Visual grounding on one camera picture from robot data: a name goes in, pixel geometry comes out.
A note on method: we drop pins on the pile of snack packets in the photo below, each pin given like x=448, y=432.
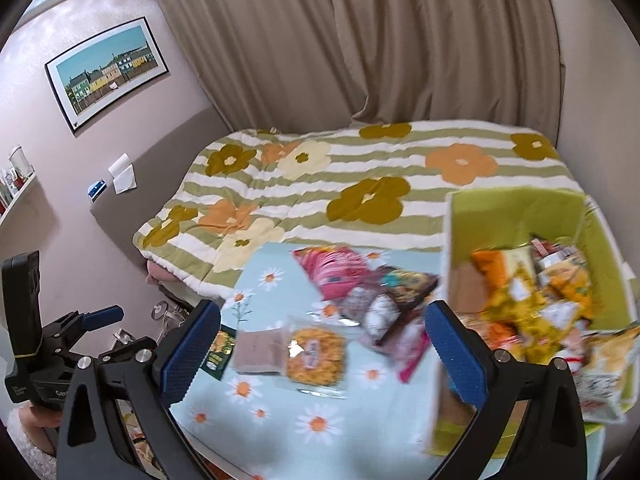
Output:
x=530, y=300

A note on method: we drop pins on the white and dark snack bag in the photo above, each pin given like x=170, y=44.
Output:
x=375, y=312

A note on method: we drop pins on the floral striped blanket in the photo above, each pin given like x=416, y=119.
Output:
x=310, y=185

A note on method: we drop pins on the person's left forearm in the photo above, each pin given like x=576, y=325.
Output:
x=35, y=435

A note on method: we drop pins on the dark printed snack bag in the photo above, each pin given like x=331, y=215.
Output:
x=410, y=282

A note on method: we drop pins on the white paper note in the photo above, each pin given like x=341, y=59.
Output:
x=119, y=162
x=125, y=180

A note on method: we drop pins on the clear bag of yellow snacks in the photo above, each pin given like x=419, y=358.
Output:
x=315, y=355

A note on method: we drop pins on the pink and white snack bag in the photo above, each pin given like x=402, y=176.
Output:
x=407, y=347

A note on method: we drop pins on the brown snack bag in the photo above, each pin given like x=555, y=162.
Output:
x=257, y=352

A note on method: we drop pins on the framed houses picture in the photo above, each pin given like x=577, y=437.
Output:
x=107, y=72

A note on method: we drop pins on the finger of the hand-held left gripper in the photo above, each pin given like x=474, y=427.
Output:
x=122, y=347
x=102, y=316

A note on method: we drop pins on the white wall shelf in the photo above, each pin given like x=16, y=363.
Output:
x=17, y=195

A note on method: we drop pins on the daisy print tablecloth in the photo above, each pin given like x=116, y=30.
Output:
x=280, y=425

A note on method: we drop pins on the green cardboard box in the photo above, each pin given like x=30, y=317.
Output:
x=605, y=260

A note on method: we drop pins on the green snack bag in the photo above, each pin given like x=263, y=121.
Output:
x=220, y=352

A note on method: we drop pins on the blue card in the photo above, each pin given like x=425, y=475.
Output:
x=97, y=189

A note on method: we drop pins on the grey bed headboard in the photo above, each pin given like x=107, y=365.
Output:
x=150, y=185

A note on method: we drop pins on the pink bed sheet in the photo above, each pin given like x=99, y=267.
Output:
x=160, y=275

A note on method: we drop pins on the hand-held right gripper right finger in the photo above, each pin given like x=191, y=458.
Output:
x=457, y=355

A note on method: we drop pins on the beige curtain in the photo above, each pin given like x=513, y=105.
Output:
x=360, y=40

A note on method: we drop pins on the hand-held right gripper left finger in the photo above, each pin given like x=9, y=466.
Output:
x=190, y=355

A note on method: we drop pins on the white bottle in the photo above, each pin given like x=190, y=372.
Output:
x=18, y=158

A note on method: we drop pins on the clear glass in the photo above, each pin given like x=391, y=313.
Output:
x=161, y=310

